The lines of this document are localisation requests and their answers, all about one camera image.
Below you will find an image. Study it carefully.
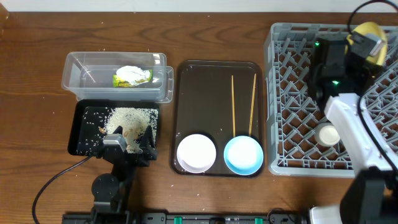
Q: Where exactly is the yellow plate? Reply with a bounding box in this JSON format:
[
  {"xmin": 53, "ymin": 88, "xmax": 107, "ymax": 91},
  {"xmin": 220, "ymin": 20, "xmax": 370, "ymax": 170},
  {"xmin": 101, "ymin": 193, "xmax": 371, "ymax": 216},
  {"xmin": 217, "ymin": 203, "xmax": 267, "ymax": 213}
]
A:
[{"xmin": 346, "ymin": 22, "xmax": 387, "ymax": 66}]

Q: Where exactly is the green snack wrapper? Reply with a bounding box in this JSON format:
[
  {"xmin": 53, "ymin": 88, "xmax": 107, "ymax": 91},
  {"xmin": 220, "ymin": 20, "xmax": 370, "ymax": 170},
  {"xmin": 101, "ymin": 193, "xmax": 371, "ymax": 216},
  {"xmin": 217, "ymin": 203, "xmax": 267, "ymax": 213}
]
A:
[{"xmin": 112, "ymin": 68, "xmax": 154, "ymax": 88}]

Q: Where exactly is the pink bowl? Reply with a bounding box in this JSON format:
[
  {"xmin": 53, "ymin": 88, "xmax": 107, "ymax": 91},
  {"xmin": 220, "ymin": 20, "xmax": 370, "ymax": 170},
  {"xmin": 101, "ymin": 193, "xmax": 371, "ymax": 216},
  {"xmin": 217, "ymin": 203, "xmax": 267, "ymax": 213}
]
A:
[{"xmin": 177, "ymin": 134, "xmax": 216, "ymax": 174}]

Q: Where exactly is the white cup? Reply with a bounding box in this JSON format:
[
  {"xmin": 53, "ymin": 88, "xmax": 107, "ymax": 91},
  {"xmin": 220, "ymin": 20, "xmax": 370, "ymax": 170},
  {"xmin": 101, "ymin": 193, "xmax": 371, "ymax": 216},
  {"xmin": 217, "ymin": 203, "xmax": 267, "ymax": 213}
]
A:
[{"xmin": 315, "ymin": 123, "xmax": 340, "ymax": 147}]

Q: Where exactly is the light blue bowl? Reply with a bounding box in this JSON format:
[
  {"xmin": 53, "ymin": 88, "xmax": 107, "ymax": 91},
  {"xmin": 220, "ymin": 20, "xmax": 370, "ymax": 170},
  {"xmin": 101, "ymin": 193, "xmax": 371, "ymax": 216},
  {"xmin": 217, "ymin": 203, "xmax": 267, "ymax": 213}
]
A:
[{"xmin": 223, "ymin": 136, "xmax": 264, "ymax": 176}]

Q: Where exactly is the wooden chopstick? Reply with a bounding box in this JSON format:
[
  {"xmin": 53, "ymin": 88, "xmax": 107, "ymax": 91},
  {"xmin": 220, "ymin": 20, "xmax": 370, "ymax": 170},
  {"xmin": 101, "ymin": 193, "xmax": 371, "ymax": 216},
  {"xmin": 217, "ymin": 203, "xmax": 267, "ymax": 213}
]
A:
[
  {"xmin": 248, "ymin": 73, "xmax": 257, "ymax": 136},
  {"xmin": 231, "ymin": 75, "xmax": 236, "ymax": 138}
]

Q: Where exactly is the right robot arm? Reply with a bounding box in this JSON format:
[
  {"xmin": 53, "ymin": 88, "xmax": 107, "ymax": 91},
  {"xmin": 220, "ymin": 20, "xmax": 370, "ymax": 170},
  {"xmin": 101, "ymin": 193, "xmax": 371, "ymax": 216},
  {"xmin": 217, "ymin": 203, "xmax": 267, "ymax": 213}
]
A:
[{"xmin": 307, "ymin": 32, "xmax": 397, "ymax": 223}]

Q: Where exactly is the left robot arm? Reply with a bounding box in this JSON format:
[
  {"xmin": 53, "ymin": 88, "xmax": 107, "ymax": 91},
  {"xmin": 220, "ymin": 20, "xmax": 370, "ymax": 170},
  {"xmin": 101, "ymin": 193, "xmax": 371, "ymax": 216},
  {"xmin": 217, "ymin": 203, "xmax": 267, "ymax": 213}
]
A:
[{"xmin": 62, "ymin": 126, "xmax": 157, "ymax": 224}]

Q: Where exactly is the black food waste tray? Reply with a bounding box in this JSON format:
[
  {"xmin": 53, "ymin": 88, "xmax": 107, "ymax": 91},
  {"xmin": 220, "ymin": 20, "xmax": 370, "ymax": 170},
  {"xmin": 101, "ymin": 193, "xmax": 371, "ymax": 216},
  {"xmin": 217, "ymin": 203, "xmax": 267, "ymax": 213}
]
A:
[{"xmin": 67, "ymin": 100, "xmax": 159, "ymax": 156}]

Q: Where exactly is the clear plastic waste bin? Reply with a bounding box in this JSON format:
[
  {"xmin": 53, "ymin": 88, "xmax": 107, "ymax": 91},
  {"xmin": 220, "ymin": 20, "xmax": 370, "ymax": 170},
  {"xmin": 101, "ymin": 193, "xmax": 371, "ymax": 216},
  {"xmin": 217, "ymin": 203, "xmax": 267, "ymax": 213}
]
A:
[{"xmin": 62, "ymin": 52, "xmax": 174, "ymax": 103}]

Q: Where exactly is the grey dishwasher rack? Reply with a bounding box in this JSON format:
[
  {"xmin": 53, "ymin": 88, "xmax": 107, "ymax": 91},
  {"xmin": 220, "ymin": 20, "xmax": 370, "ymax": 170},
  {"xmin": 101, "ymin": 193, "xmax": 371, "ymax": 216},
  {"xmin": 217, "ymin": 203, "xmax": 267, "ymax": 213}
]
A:
[{"xmin": 264, "ymin": 23, "xmax": 397, "ymax": 178}]

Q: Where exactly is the pile of rice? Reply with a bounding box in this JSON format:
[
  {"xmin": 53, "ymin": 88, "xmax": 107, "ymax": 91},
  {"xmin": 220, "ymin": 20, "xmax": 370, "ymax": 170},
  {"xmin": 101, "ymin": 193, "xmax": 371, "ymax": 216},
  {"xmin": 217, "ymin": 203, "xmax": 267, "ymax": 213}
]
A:
[{"xmin": 100, "ymin": 108, "xmax": 159, "ymax": 154}]

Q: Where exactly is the dark brown serving tray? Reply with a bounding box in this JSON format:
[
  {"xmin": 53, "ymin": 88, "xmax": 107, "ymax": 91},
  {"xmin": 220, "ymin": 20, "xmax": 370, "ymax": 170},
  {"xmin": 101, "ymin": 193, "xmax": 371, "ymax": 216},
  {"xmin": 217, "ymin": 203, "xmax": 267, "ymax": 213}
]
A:
[{"xmin": 170, "ymin": 60, "xmax": 265, "ymax": 177}]

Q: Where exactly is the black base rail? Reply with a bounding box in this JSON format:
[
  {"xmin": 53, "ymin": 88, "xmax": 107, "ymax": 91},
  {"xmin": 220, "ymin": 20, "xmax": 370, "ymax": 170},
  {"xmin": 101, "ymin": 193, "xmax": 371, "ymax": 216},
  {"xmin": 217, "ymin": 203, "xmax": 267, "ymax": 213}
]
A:
[{"xmin": 139, "ymin": 210, "xmax": 310, "ymax": 224}]

